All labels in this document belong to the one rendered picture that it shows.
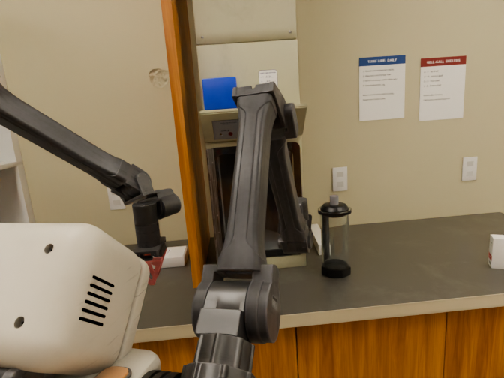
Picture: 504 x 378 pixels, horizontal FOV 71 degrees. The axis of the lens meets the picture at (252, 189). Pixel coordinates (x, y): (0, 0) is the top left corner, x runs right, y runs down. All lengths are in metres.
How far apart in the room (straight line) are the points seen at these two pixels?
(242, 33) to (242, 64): 0.09
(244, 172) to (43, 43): 1.39
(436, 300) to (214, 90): 0.87
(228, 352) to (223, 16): 1.00
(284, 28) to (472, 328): 1.08
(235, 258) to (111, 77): 1.31
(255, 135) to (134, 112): 1.13
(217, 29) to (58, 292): 0.96
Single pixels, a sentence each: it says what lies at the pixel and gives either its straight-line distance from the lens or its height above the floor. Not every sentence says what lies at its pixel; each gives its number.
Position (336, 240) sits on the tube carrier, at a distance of 1.18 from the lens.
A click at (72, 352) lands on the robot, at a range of 0.41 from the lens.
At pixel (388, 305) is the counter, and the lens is 1.11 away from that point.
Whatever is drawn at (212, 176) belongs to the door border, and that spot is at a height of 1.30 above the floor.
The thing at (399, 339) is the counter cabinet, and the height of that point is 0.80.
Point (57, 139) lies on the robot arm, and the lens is 0.83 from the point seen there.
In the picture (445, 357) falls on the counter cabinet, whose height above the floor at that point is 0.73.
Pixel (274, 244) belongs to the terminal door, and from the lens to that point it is 1.25.
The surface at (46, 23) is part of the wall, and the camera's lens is 1.81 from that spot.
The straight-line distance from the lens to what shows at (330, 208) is 1.16.
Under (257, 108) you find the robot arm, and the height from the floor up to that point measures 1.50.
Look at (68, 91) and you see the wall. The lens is 1.75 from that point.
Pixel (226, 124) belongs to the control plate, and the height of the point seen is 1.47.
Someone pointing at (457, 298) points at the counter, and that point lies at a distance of 1.20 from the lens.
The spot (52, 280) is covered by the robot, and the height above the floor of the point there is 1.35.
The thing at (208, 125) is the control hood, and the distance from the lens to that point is 1.10.
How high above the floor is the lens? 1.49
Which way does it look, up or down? 12 degrees down
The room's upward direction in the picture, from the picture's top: 4 degrees counter-clockwise
